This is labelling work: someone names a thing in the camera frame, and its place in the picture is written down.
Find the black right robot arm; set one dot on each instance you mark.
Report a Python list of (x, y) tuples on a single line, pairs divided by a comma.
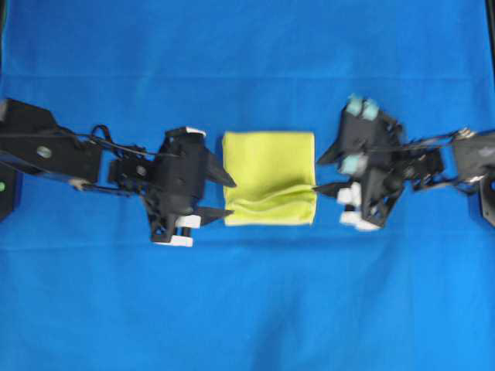
[(462, 159)]

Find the blue table cloth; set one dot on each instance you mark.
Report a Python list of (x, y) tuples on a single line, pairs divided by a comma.
[(83, 287)]

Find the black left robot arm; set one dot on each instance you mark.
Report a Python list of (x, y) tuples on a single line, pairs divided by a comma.
[(33, 143)]

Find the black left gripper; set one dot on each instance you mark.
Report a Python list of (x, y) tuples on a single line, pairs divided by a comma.
[(179, 172)]

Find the yellow-green square towel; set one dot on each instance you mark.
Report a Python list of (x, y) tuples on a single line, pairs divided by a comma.
[(275, 175)]

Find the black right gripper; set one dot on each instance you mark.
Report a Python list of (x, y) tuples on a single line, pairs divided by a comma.
[(366, 150)]

